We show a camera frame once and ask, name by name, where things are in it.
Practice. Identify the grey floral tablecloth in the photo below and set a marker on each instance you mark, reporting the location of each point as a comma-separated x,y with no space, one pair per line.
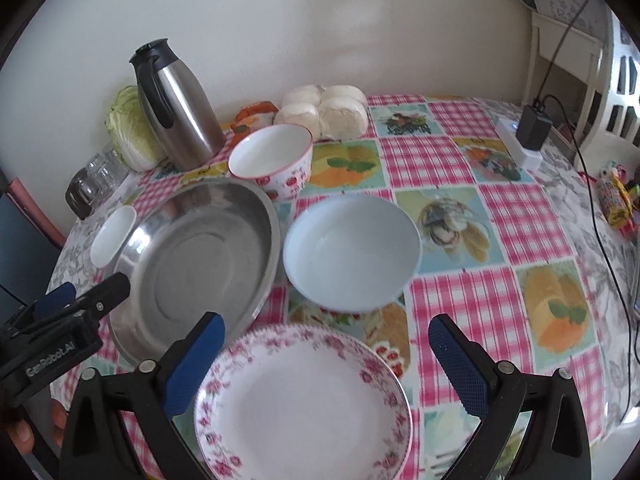
565,185

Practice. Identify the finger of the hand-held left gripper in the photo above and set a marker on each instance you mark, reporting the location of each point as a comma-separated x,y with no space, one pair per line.
56,297
110,291

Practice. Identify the colourful snack packet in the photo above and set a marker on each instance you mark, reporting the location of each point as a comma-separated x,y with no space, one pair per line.
612,195

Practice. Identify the pink checked fruit tablecloth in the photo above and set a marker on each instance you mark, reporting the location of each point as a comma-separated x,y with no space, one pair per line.
450,200

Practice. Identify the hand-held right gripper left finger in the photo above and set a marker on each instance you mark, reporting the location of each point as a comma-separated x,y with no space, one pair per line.
195,365

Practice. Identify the clear drinking glass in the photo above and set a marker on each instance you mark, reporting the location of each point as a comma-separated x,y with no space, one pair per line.
97,167
116,157

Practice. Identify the orange snack packet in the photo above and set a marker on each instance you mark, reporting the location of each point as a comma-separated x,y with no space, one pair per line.
255,110

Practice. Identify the light blue bowl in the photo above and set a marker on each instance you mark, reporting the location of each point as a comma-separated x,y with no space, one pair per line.
350,255

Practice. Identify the napa cabbage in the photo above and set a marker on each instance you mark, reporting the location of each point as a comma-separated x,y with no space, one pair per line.
125,125

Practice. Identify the dark blue cabinet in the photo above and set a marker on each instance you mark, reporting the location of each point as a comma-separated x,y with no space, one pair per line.
25,250

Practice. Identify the white lattice plastic chair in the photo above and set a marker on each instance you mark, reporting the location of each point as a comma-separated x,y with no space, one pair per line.
625,85

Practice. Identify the bag of white steamed buns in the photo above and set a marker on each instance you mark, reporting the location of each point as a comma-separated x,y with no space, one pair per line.
325,110

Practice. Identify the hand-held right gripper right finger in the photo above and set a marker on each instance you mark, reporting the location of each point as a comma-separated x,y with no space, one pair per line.
460,370

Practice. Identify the large stainless steel basin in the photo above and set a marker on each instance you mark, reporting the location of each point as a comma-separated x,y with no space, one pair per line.
200,260

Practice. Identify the strawberry print white bowl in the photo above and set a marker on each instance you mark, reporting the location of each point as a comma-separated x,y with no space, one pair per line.
270,152

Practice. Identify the pink floral white plate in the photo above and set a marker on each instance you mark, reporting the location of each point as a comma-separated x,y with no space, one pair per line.
300,410

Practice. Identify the white square bowl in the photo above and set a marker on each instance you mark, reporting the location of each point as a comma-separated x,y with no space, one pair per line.
112,237

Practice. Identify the pink board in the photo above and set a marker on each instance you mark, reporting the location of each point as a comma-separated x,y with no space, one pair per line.
30,205

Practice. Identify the white power strip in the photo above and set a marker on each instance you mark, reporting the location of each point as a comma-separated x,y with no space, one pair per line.
522,157

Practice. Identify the black power adapter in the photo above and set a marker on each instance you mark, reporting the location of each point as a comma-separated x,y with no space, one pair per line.
535,127

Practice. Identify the person's left hand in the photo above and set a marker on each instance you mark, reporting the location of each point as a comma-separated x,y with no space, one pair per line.
20,437

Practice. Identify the stainless steel thermos jug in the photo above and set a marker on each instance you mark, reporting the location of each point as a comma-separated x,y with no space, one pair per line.
185,110

